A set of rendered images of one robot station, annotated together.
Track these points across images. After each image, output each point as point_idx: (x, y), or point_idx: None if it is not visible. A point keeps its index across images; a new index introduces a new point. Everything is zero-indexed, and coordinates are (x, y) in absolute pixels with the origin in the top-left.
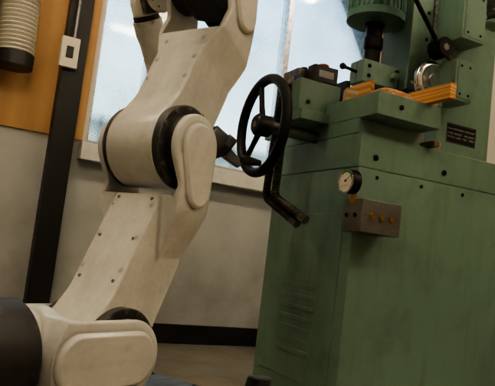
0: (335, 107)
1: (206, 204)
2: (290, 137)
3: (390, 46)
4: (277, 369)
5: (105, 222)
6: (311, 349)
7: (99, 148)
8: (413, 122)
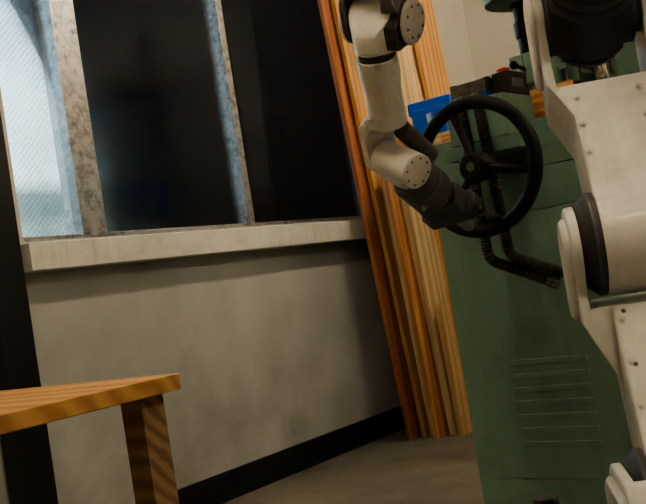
0: (545, 123)
1: None
2: (501, 173)
3: None
4: (540, 474)
5: (630, 347)
6: (604, 432)
7: (578, 257)
8: None
